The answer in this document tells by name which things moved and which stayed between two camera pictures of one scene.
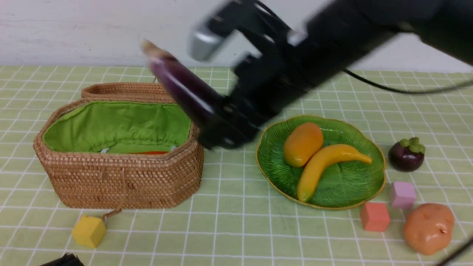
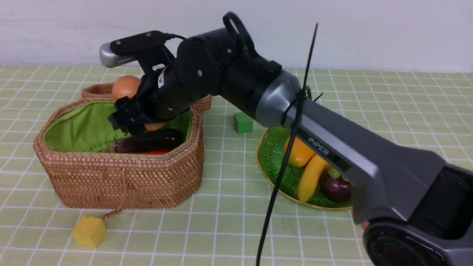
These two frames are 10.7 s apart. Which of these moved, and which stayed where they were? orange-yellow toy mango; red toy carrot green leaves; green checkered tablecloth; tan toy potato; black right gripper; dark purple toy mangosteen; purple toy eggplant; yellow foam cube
Moved: tan toy potato; dark purple toy mangosteen; black right gripper; purple toy eggplant
Stayed: red toy carrot green leaves; orange-yellow toy mango; yellow foam cube; green checkered tablecloth
